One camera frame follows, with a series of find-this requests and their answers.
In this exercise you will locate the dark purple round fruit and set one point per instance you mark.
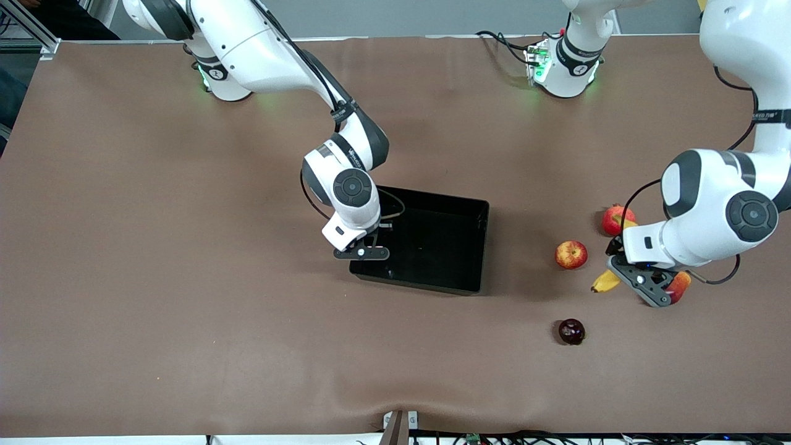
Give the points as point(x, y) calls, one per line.
point(571, 332)

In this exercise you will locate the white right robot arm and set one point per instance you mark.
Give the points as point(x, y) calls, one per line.
point(259, 55)

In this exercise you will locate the aluminium frame profile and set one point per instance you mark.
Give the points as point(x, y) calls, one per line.
point(46, 44)

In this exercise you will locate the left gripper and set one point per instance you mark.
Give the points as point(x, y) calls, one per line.
point(613, 246)

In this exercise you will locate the red yellow apple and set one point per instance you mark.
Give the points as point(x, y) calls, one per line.
point(571, 254)

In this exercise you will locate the yellow banana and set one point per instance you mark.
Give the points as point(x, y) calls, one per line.
point(605, 282)

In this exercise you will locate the metal table edge bracket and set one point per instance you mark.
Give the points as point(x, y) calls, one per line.
point(395, 429)

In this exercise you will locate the black plastic box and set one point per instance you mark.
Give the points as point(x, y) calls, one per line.
point(432, 259)

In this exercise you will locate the brown table cover sheet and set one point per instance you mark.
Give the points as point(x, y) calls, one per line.
point(185, 278)

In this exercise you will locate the person in black clothes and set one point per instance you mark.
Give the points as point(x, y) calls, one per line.
point(74, 21)

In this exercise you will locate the red pomegranate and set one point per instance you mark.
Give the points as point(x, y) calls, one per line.
point(613, 219)

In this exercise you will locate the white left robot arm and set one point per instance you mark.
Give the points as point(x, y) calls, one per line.
point(710, 191)

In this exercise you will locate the red yellow mango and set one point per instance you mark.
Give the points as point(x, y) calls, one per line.
point(681, 285)

